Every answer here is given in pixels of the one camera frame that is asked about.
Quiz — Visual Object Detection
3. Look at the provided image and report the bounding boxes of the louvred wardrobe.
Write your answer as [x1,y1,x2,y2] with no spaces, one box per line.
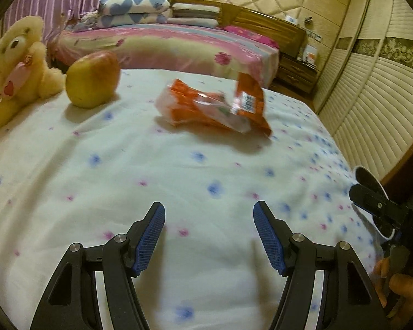
[311,0,413,183]

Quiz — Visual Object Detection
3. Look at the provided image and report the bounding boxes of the white bin with black bag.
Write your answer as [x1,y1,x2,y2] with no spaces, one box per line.
[353,166,396,239]

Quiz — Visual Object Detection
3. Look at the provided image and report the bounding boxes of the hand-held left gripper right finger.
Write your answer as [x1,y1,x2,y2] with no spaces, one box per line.
[253,200,389,330]

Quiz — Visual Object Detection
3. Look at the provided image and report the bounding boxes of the white boxes on nightstand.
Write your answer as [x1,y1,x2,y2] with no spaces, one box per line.
[301,45,319,67]

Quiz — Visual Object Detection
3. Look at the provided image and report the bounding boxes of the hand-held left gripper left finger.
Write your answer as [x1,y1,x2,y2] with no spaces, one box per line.
[29,202,166,330]

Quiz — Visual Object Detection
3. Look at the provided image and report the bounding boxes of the wooden nightstand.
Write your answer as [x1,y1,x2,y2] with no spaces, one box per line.
[273,55,319,97]

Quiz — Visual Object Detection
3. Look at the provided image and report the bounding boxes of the pink floral pillow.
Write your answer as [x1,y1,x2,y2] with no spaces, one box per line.
[224,25,279,49]

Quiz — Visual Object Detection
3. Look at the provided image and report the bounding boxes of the bed with pink floral sheet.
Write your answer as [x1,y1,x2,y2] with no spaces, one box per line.
[48,24,280,88]

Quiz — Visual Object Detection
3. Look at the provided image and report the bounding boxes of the stack of striped pillows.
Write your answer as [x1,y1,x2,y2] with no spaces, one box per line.
[172,3,221,28]

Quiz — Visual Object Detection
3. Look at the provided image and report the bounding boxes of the white floral blanket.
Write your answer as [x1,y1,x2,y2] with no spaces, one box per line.
[0,69,386,330]

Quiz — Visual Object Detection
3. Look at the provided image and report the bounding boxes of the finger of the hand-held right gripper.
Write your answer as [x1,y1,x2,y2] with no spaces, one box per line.
[349,184,411,232]

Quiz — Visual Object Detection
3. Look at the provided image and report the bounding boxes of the wooden headboard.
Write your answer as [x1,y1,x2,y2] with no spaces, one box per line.
[172,0,307,57]

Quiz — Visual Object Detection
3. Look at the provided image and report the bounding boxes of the orange clear snack packet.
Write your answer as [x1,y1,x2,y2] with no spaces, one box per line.
[155,72,273,137]

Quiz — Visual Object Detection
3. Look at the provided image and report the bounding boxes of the cream teddy bear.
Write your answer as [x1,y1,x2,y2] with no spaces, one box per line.
[0,15,67,126]

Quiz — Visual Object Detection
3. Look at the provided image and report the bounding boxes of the yellow red apple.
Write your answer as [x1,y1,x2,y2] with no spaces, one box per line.
[65,51,121,108]

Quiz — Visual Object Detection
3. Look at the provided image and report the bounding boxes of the person's right hand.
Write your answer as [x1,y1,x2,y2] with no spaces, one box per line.
[373,258,413,313]

